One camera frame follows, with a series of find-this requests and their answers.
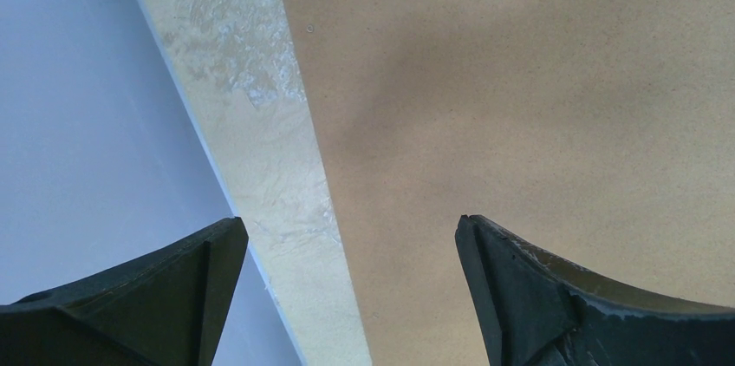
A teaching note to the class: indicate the brown backing board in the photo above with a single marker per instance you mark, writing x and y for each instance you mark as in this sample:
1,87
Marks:
600,130

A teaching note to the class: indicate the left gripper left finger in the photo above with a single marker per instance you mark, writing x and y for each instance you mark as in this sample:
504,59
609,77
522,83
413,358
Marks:
167,307

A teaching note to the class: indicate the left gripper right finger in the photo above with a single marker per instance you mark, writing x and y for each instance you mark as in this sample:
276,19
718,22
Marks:
536,308

